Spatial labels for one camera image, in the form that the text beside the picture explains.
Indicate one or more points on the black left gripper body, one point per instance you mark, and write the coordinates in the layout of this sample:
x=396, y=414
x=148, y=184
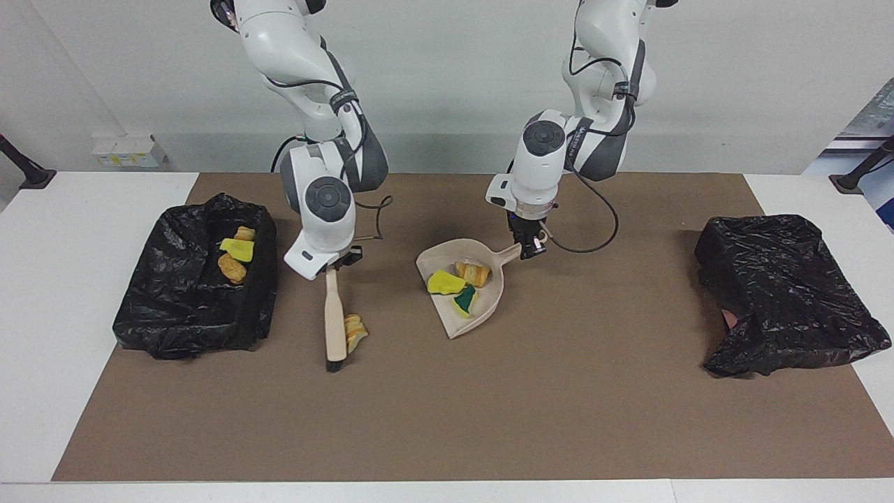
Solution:
x=525, y=223

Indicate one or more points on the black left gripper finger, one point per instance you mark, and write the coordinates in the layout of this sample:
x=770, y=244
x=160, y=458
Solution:
x=534, y=248

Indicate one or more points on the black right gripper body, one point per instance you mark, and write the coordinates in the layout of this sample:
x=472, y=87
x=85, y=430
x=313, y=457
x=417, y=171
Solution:
x=348, y=257

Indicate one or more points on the striped orange croissant piece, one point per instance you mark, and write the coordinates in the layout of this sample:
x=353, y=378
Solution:
x=355, y=332
x=475, y=272

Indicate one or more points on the beige hand brush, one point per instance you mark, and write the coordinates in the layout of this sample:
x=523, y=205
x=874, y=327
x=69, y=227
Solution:
x=335, y=321

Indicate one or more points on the beige plastic dustpan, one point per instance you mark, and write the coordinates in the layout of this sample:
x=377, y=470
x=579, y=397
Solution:
x=489, y=307

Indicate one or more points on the yellow green sponge piece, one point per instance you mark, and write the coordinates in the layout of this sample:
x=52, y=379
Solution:
x=238, y=250
x=465, y=300

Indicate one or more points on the plain yellow sponge piece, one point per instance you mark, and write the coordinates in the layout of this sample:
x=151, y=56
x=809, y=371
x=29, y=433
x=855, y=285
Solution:
x=444, y=282

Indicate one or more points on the pale pastry piece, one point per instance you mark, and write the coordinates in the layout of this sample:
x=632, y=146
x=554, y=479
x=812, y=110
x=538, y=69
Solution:
x=244, y=233

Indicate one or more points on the golden brown bread roll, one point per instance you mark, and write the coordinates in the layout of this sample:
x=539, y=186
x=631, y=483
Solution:
x=232, y=269

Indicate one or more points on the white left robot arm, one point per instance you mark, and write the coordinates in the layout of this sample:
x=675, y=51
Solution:
x=545, y=168

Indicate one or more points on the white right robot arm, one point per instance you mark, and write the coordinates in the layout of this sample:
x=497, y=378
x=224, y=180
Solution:
x=325, y=209

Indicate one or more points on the black bag lined bin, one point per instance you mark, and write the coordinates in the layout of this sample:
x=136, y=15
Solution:
x=174, y=307
x=789, y=293

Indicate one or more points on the brown paper table mat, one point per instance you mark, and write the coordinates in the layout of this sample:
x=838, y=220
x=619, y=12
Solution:
x=447, y=419

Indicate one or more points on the white box on table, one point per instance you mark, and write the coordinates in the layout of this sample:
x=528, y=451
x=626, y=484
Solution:
x=129, y=150

